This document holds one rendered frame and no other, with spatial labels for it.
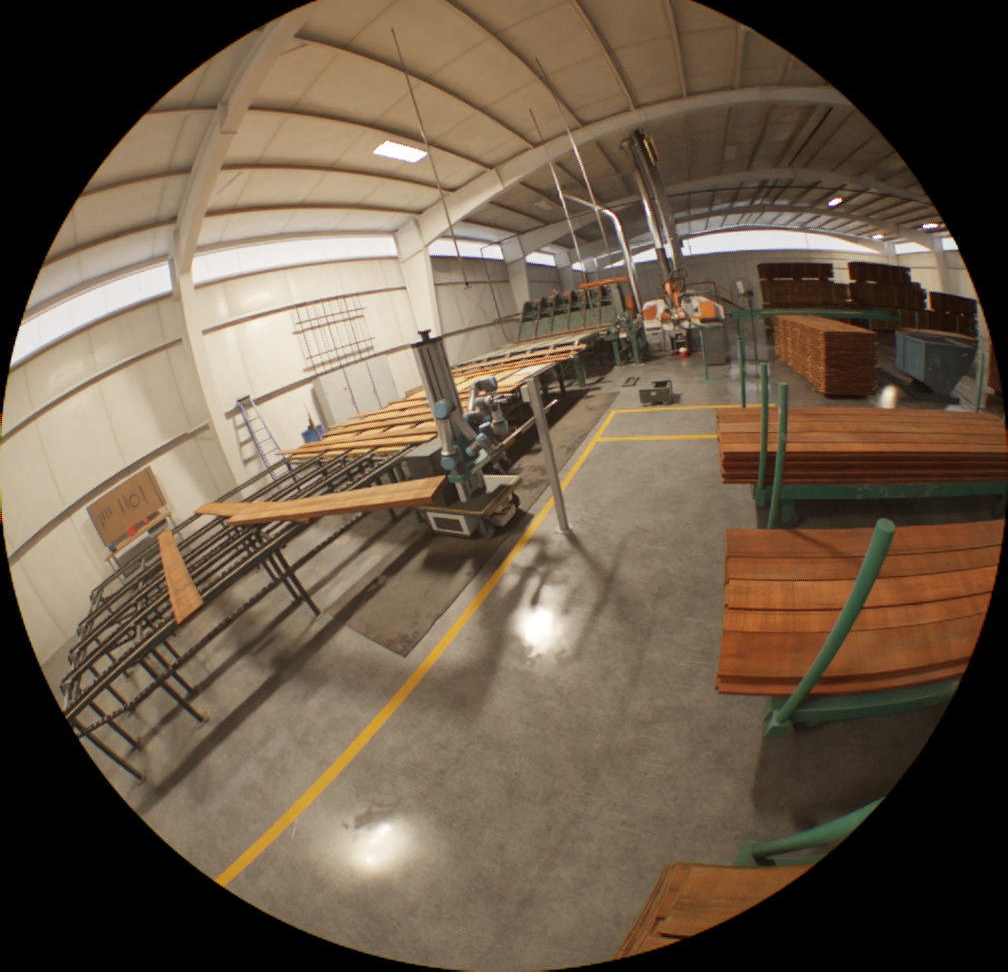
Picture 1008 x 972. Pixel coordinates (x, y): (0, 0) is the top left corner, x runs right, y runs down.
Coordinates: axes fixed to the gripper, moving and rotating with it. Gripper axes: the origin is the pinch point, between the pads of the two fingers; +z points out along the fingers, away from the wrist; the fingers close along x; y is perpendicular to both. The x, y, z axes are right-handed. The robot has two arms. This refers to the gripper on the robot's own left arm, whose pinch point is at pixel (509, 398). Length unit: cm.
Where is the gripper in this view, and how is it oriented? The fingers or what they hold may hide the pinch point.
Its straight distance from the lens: 263.6
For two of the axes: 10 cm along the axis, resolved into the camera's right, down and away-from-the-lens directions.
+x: 4.8, -4.6, 7.5
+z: 8.4, 0.0, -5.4
